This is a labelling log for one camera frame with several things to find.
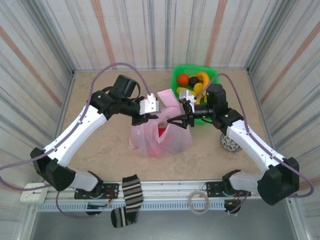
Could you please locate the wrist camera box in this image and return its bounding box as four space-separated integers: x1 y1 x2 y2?
178 89 200 107
138 92 161 116

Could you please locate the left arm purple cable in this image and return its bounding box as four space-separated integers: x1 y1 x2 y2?
0 62 154 220

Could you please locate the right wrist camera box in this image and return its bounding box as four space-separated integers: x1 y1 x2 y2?
178 89 200 107

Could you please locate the aluminium frame rail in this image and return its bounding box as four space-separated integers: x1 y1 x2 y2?
32 178 300 202

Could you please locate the fake bumpy yellow lemon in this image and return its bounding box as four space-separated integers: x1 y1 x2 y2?
192 83 206 94

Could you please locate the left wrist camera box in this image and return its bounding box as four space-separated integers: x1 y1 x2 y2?
138 92 161 116

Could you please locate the black connector board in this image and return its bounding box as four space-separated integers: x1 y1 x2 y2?
85 201 113 217
223 198 243 215

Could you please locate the clear tape ring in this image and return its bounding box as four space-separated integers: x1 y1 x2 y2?
188 190 210 215

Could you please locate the black striped sock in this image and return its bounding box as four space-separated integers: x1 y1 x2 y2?
110 174 145 229

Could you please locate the perforated grey cable duct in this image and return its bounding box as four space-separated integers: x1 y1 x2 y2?
36 199 253 213

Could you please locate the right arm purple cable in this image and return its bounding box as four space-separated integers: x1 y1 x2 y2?
196 73 315 215

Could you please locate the fake red apple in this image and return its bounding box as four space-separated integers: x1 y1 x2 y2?
156 126 170 142

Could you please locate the pink printed plastic bag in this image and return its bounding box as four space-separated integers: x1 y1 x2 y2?
128 89 194 159

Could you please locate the white square clock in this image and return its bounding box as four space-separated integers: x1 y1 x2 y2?
19 183 48 205

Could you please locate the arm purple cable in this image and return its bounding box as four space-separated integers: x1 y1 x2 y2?
196 73 315 215
0 62 154 220

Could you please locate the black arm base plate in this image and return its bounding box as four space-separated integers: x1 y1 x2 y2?
74 182 120 200
204 180 252 199

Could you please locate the fake orange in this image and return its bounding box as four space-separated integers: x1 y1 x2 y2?
176 73 190 86

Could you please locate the green plastic basket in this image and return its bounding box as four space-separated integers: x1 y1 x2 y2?
170 64 221 126

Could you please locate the patterned ceramic bowl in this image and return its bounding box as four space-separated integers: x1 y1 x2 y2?
219 133 243 153

